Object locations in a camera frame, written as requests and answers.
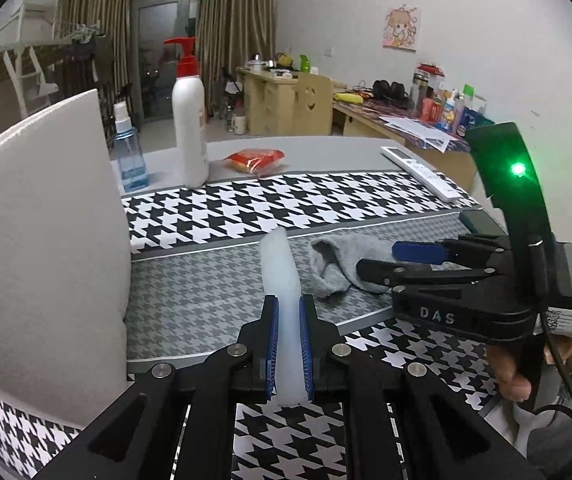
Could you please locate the pink cartoon wall poster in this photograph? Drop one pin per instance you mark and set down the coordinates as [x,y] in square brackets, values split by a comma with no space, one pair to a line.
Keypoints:
[402,27]

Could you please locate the black headphones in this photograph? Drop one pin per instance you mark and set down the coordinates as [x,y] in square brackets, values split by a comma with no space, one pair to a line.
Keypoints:
[391,91]

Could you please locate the dark hanging clothes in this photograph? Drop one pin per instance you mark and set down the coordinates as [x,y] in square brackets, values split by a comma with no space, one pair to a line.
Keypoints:
[80,60]

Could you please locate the glass balcony door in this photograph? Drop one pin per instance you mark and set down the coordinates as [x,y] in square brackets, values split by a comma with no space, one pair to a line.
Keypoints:
[158,25]

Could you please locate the group of desk bottles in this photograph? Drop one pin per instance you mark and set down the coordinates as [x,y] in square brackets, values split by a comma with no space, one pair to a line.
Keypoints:
[446,105]

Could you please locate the blue spray bottle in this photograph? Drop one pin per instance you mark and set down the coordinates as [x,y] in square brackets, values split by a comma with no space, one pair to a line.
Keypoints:
[130,160]

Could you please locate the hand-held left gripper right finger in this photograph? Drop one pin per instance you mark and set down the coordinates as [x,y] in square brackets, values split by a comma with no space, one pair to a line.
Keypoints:
[306,345]

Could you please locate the houndstooth tablecloth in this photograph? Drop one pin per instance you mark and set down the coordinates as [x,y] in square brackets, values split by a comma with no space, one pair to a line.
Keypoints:
[205,210]

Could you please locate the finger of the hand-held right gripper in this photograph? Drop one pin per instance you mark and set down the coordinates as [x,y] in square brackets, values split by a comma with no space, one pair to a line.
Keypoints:
[416,252]
[381,272]

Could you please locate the white red pump bottle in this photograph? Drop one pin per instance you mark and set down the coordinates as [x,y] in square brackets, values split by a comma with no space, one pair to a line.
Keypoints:
[190,125]

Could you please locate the white paper sheets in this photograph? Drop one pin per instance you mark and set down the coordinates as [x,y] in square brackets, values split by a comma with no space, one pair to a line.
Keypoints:
[416,132]

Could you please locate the cluttered wooden desk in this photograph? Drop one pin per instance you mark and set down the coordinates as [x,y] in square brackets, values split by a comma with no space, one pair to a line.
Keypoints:
[366,125]

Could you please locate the brown curtain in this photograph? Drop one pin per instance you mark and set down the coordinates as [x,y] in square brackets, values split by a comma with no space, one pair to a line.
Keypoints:
[236,25]
[100,20]

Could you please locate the white foam box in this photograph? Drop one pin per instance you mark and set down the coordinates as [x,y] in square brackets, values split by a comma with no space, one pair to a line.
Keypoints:
[40,260]

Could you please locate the green bottle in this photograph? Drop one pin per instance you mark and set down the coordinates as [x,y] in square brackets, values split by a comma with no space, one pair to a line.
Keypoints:
[305,65]

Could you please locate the yellow soft toy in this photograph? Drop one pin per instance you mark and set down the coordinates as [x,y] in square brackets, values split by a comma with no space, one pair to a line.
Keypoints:
[348,98]

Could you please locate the person's right hand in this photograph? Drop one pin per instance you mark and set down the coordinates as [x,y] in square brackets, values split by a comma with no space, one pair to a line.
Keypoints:
[508,375]

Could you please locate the grey sock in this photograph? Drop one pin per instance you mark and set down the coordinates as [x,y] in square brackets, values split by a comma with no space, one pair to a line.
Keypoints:
[346,260]

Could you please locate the white remote control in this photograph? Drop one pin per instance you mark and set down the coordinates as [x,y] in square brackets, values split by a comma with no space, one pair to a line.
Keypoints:
[421,172]

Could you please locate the metal bunk bed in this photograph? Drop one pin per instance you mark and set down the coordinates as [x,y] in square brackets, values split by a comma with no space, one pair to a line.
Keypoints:
[15,55]

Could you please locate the red snack packet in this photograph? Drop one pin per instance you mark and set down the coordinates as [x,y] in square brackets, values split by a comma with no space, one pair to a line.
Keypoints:
[253,161]

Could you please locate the wooden smiley chair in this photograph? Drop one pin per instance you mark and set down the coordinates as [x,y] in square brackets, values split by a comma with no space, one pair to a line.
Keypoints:
[311,105]

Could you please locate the group of floor bottles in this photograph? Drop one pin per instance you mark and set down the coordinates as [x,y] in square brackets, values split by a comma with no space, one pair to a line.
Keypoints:
[236,117]

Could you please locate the person's right forearm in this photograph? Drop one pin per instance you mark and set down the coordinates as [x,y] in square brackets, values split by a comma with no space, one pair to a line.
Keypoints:
[566,445]

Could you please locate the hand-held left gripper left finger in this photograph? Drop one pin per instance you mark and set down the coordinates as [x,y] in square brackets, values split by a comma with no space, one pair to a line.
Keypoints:
[272,345]

